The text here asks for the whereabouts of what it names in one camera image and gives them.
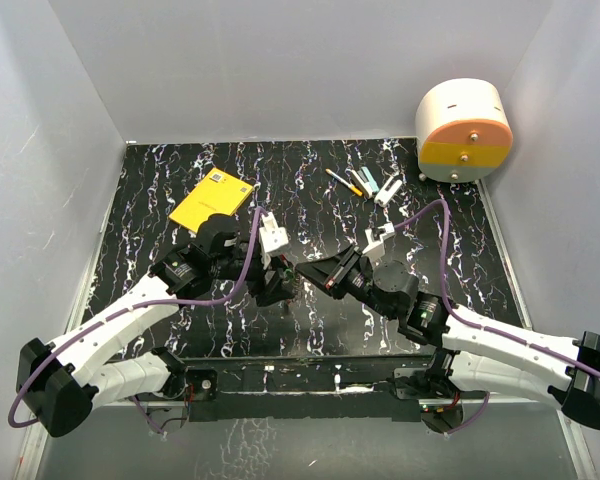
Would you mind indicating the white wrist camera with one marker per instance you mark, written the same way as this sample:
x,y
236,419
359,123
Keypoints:
x,y
273,238
376,237

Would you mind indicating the round pastel drawer cabinet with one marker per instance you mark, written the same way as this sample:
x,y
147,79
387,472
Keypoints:
x,y
462,132

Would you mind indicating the yellow white pen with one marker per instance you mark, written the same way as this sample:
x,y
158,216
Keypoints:
x,y
349,185

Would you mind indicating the aluminium frame rail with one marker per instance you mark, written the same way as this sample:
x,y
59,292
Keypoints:
x,y
52,397

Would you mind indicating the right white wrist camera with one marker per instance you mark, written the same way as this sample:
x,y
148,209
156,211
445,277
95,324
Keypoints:
x,y
376,237

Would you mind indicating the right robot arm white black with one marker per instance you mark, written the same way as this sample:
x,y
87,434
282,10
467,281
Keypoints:
x,y
473,352

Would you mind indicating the white clip tool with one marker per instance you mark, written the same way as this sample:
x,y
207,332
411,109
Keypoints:
x,y
387,192

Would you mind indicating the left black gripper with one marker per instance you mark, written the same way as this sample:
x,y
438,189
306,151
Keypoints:
x,y
275,288

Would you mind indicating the yellow notebook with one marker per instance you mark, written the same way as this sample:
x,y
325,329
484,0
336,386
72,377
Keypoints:
x,y
217,193

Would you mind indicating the light blue marker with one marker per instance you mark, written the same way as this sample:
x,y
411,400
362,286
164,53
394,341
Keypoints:
x,y
364,181

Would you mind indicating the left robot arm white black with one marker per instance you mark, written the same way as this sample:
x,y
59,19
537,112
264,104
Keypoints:
x,y
187,276

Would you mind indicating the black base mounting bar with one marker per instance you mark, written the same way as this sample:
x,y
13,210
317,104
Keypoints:
x,y
403,388

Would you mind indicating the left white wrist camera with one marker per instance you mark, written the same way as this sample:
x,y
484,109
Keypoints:
x,y
273,238

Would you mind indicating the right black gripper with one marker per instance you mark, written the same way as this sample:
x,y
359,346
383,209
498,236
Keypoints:
x,y
329,271

